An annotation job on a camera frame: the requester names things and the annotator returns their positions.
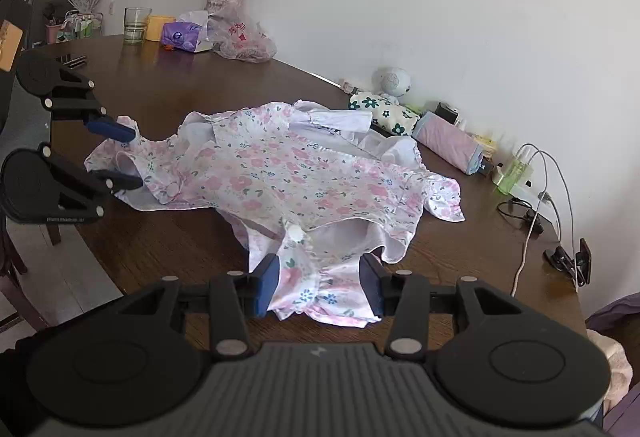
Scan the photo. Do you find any pale yellow packet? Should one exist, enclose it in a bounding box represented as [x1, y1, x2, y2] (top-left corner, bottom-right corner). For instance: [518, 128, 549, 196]
[470, 132, 498, 156]

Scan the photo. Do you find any white power strip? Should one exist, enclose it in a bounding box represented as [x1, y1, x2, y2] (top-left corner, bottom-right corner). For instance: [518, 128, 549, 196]
[492, 167, 563, 238]

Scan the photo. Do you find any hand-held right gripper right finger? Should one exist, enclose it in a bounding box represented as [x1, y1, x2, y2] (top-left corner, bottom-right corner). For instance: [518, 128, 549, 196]
[359, 253, 522, 361]

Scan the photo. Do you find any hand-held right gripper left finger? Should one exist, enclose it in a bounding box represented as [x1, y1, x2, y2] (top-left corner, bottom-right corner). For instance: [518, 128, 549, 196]
[117, 253, 282, 364]

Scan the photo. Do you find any clear plastic bag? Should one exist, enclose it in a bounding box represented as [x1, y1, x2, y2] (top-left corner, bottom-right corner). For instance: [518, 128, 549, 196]
[205, 10, 277, 64]

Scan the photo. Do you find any glass cup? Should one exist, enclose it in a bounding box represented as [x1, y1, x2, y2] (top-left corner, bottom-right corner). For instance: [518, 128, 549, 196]
[123, 7, 152, 46]

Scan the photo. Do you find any small black device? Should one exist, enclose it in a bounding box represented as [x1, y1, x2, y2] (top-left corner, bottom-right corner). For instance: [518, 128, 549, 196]
[434, 102, 460, 125]

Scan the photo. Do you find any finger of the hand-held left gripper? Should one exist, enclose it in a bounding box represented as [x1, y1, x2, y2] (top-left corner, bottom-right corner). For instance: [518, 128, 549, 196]
[43, 77, 137, 144]
[39, 144, 144, 219]

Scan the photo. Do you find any purple tissue pack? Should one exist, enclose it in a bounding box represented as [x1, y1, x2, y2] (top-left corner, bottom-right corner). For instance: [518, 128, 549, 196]
[161, 11, 213, 54]

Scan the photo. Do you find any pink fabric pouch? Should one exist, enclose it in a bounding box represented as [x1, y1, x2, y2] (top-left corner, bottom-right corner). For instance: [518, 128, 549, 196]
[411, 111, 483, 176]

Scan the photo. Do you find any tan wooden board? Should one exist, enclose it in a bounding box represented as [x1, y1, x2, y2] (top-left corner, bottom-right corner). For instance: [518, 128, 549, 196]
[0, 20, 25, 73]

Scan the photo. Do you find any yellow cup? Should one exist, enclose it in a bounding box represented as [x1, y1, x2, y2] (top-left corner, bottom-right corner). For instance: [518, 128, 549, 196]
[145, 14, 176, 41]

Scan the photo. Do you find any white round toy robot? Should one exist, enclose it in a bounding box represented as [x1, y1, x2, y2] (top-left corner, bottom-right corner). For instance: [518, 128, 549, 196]
[371, 67, 413, 99]

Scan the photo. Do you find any pale pink towel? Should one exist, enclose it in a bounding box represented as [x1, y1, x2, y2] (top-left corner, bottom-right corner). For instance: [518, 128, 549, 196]
[587, 329, 632, 413]

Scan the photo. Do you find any pink floral dress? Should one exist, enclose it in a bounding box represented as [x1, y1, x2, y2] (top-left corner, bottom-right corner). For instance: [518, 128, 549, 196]
[84, 100, 467, 329]

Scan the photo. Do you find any black cable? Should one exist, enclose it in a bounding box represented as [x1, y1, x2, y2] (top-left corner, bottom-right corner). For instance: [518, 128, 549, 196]
[497, 198, 546, 235]

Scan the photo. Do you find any pink pot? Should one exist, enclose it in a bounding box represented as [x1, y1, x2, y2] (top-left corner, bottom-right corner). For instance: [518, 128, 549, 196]
[45, 14, 67, 44]

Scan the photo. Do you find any wire rack with bottles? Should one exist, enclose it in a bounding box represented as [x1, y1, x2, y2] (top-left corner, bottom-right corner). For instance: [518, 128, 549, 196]
[64, 10, 104, 41]

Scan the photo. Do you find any clear green box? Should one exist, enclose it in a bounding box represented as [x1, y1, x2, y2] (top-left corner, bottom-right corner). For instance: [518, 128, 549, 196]
[495, 157, 533, 195]

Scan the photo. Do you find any purple jacket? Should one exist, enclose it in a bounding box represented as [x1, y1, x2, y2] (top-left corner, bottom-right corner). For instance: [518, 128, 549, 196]
[585, 292, 640, 333]

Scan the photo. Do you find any white floral fabric pouch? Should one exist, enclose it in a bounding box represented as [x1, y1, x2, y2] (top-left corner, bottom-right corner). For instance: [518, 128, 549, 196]
[348, 90, 421, 136]

